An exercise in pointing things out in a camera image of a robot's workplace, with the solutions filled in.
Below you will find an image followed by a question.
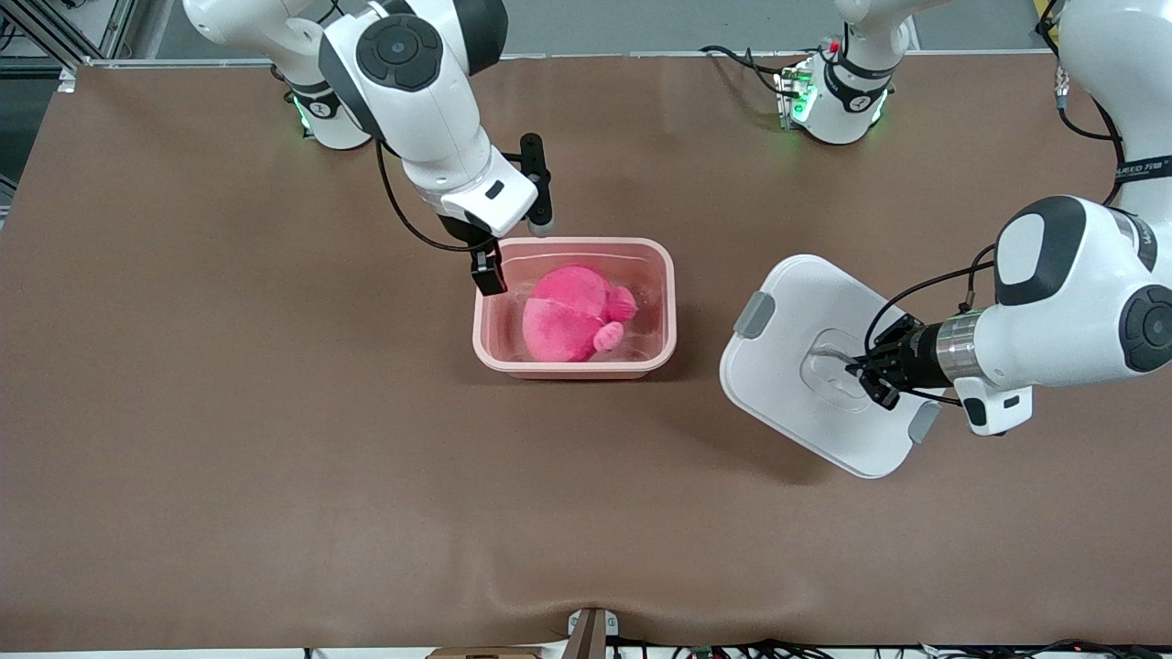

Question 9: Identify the pink plastic box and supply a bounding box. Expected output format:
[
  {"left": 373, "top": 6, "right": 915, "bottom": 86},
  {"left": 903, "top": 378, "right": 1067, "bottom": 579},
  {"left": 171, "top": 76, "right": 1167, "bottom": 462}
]
[{"left": 472, "top": 237, "right": 678, "bottom": 381}]

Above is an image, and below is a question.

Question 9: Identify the pink plush toy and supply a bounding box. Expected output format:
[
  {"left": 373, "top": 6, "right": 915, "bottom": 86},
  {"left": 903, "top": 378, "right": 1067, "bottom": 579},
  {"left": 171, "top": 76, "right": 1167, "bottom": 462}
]
[{"left": 522, "top": 265, "right": 639, "bottom": 364}]

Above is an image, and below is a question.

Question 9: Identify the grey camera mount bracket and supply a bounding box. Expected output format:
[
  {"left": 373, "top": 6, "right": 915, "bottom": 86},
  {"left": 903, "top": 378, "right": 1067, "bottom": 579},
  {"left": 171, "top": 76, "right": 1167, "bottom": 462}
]
[{"left": 566, "top": 608, "right": 620, "bottom": 659}]

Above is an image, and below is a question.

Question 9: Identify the aluminium frame with dark panel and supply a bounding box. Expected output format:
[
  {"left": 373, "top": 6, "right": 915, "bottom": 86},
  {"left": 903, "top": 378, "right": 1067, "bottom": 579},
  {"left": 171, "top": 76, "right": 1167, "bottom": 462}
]
[{"left": 0, "top": 0, "right": 138, "bottom": 94}]

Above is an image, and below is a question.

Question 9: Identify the brown table mat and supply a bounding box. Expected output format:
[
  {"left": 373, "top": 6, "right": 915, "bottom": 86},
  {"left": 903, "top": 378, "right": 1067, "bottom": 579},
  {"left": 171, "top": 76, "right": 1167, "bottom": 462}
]
[{"left": 0, "top": 53, "right": 1172, "bottom": 653}]

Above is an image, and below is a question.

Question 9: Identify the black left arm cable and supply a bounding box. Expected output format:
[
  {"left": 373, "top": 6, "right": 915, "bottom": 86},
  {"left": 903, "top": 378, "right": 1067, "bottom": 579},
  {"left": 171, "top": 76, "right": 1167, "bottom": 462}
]
[{"left": 863, "top": 0, "right": 1125, "bottom": 405}]

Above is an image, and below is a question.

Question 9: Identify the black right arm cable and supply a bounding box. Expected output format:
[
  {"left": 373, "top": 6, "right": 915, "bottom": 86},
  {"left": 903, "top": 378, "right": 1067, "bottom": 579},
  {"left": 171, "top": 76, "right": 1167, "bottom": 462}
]
[{"left": 374, "top": 137, "right": 488, "bottom": 254}]

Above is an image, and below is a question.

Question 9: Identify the white box lid with handle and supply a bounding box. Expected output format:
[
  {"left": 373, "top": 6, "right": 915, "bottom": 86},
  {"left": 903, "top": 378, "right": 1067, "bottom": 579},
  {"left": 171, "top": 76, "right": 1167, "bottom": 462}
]
[{"left": 719, "top": 254, "right": 945, "bottom": 480}]

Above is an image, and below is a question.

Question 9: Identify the black left base cable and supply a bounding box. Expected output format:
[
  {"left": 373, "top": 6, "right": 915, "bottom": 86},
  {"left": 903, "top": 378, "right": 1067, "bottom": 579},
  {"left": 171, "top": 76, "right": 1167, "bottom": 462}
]
[{"left": 700, "top": 44, "right": 799, "bottom": 103}]

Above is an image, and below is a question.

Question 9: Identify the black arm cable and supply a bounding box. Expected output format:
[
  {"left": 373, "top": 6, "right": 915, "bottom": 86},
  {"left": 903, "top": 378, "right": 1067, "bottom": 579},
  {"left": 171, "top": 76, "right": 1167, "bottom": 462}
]
[
  {"left": 863, "top": 0, "right": 1125, "bottom": 405},
  {"left": 374, "top": 137, "right": 488, "bottom": 254}
]

